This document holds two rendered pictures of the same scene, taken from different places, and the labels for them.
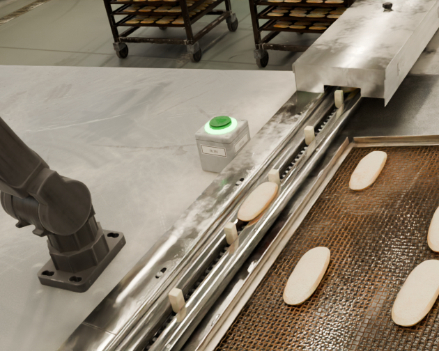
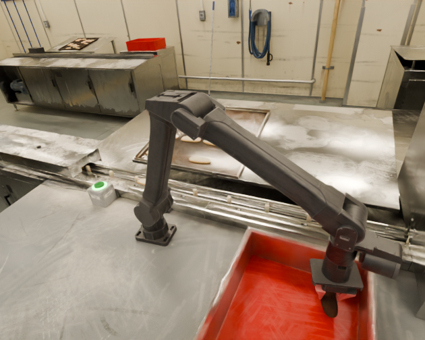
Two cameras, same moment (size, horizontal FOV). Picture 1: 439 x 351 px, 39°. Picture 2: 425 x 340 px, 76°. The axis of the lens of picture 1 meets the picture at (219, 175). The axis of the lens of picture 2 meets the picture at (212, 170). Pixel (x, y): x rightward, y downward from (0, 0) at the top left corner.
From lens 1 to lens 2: 113 cm
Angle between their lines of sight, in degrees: 80
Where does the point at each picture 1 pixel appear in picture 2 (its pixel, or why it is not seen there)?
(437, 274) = not seen: hidden behind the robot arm
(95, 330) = (208, 206)
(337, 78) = (85, 161)
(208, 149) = (106, 195)
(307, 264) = (197, 158)
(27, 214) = (165, 207)
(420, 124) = (112, 159)
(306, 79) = (74, 169)
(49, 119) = not seen: outside the picture
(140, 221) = (134, 221)
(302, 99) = (81, 175)
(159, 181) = (105, 221)
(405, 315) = not seen: hidden behind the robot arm
